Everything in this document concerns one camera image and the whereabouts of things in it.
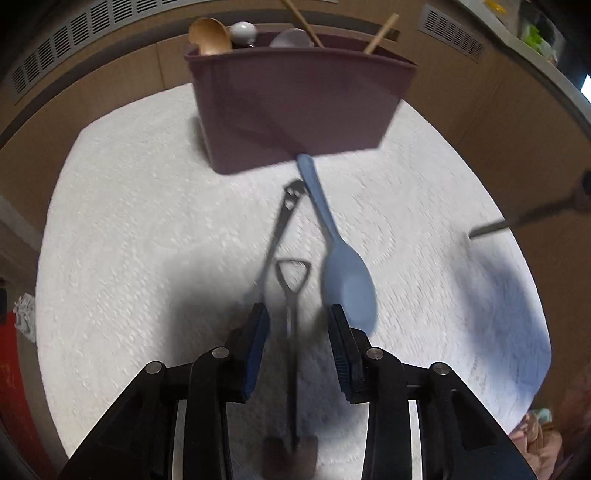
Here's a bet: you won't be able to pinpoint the small grey vent grille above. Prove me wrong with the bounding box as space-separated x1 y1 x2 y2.
418 4 484 62

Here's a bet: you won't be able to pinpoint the wooden chopstick in holder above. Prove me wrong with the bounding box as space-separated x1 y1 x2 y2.
363 13 400 55

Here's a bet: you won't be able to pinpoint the black shovel spoon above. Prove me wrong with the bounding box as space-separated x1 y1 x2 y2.
262 258 318 479

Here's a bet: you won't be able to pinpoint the black skeleton-handle spoon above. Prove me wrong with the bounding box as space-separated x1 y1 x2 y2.
250 179 308 301

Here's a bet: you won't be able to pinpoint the white lace tablecloth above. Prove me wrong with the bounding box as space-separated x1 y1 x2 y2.
36 85 551 454

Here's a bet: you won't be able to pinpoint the white plastic spoon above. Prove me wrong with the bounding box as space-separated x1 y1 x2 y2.
228 21 259 48

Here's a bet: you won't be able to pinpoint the green items on counter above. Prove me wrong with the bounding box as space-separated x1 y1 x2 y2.
520 23 554 61

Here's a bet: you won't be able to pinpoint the wooden chopstick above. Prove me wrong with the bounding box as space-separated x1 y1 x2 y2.
280 0 325 48
363 13 400 55

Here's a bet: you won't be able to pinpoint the long grey vent grille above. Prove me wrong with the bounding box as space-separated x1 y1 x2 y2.
8 0 197 103

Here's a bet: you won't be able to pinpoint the blue plastic spoon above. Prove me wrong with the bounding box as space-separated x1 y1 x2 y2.
297 154 378 335

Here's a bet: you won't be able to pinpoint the right hand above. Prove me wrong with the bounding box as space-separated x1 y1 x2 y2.
507 377 591 480

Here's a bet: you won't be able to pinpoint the wooden spoon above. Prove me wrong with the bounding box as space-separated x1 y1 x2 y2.
188 17 232 56

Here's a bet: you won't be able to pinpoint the maroon utensil holder box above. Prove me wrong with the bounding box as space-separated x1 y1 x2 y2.
184 33 417 175

